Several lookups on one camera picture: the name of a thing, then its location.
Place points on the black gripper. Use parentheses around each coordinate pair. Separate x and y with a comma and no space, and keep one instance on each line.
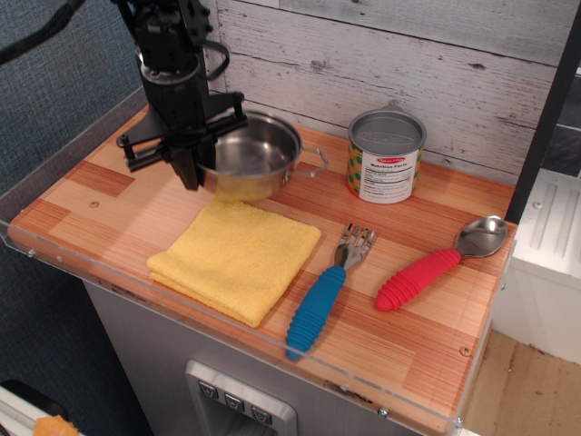
(182,124)

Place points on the stainless steel pot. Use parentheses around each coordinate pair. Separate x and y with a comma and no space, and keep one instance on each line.
(255,161)

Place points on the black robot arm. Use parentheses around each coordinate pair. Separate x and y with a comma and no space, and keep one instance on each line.
(177,61)

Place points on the yellow folded cloth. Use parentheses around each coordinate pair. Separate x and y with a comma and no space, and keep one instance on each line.
(236,258)

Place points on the toy food can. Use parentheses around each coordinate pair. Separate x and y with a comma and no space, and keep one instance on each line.
(384,155)

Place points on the grey toy fridge cabinet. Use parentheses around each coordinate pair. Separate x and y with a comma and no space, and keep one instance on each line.
(154,347)

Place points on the silver dispenser panel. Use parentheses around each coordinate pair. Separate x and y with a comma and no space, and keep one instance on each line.
(226,406)

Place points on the orange object at corner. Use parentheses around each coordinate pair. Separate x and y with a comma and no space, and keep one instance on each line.
(54,426)

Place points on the white toy sink unit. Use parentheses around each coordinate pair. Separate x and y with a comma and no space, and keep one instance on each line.
(539,300)

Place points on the blue handled fork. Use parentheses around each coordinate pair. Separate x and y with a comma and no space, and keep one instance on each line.
(310,318)

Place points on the clear acrylic guard rail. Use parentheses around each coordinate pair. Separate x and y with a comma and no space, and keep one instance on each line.
(83,212)

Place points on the red handled spoon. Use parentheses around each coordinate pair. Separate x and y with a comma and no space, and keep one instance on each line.
(482,238)

